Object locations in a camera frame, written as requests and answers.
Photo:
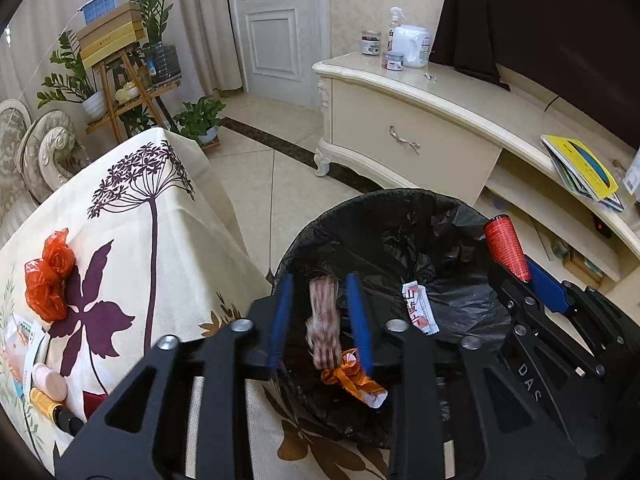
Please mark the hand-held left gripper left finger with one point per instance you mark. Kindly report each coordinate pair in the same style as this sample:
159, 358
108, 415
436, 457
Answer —
284, 320

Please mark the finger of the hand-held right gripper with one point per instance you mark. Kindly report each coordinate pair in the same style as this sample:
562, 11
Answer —
505, 282
547, 287

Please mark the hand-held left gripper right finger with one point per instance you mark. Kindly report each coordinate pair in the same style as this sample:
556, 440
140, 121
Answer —
359, 320

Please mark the brown striped wrapper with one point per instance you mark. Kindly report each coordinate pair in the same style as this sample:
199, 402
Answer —
325, 310

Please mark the red can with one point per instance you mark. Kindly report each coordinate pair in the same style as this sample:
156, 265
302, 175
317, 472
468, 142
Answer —
505, 245

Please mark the bin with black bag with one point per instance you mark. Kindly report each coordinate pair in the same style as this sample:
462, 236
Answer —
400, 230

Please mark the orange plastic bag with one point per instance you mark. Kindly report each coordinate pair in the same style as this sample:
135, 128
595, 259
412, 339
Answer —
45, 285

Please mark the small cardboard box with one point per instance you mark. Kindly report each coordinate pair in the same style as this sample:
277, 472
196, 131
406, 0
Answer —
582, 265

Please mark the orange crumpled wrapper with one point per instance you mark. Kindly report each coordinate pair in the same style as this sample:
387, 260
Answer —
350, 377

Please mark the white red sachet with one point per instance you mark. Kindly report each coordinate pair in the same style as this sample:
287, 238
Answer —
417, 307

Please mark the black power strip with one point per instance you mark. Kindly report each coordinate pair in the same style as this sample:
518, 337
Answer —
602, 227

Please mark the yellow book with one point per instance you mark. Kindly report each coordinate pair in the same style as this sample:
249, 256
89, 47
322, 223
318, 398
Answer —
580, 160

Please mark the floral tablecloth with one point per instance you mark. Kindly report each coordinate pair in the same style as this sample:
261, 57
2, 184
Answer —
150, 270

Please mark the cream cabinet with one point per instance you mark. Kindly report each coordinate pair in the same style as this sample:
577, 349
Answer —
425, 115

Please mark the small red item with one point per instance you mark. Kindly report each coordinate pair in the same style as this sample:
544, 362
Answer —
94, 400

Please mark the small potted floor plant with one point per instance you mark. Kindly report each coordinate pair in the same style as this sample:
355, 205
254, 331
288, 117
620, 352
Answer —
200, 115

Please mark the pink bottle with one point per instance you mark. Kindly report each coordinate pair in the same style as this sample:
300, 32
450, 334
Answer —
50, 382

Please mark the small plant under stand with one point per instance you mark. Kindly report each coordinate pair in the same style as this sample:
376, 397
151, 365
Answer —
137, 120

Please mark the yellow bottle with black cap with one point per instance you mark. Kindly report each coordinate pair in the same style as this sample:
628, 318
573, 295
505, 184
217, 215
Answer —
45, 402

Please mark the dark brown cloth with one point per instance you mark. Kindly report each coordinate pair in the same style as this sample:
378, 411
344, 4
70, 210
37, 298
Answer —
525, 20

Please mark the dark jar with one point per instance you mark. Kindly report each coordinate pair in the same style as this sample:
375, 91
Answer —
371, 42

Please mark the yellow ornament on stand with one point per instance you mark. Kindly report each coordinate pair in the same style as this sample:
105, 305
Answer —
126, 94

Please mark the white spray bottle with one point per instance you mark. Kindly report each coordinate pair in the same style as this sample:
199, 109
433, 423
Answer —
396, 25

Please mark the tall plant in water bottle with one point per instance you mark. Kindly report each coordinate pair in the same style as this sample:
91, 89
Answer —
165, 62

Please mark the leafy plant in white pot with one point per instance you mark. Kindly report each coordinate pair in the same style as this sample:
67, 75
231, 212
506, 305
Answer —
95, 107

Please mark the white panel door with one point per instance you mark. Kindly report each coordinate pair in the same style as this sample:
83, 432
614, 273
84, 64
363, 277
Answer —
280, 35

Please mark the wooden plant stand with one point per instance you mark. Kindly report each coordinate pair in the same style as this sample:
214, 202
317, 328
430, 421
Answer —
107, 90

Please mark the beige ornate sofa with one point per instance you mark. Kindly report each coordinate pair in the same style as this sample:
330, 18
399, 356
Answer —
50, 145

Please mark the yellow flat box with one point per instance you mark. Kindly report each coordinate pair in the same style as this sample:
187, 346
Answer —
110, 52

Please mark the beige curtain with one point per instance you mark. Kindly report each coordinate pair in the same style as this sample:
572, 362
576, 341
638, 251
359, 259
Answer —
200, 10

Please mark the blue patterned box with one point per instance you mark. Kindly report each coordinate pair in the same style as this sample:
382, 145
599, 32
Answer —
100, 5

